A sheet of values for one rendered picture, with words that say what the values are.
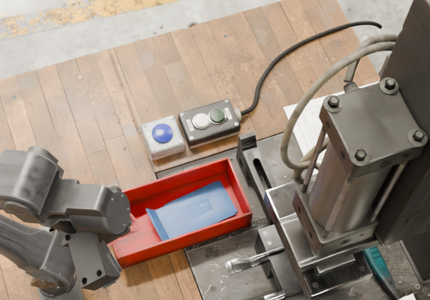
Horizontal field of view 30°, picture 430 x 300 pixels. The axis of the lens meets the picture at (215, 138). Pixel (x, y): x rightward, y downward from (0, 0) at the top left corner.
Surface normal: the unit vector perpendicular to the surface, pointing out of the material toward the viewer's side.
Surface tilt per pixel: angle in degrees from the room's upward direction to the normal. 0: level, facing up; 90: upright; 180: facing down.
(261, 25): 0
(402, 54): 90
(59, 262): 37
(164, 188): 90
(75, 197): 26
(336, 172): 90
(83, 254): 30
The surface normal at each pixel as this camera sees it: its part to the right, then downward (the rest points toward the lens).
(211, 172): 0.35, 0.83
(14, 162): -0.29, -0.52
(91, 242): -0.44, -0.26
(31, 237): 0.62, -0.23
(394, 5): 0.04, -0.47
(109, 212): 0.89, 0.00
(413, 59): -0.93, 0.29
